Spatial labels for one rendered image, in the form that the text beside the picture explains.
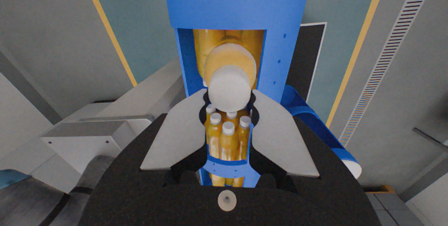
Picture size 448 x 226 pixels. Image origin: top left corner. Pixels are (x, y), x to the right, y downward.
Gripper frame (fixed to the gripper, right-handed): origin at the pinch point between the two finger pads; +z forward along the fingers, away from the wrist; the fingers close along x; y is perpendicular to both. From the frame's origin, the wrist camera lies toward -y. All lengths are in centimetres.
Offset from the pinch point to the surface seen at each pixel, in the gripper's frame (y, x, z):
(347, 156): 54, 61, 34
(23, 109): 91, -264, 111
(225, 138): 26.4, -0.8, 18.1
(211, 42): -1.1, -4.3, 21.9
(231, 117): 25.3, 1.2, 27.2
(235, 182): 58, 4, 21
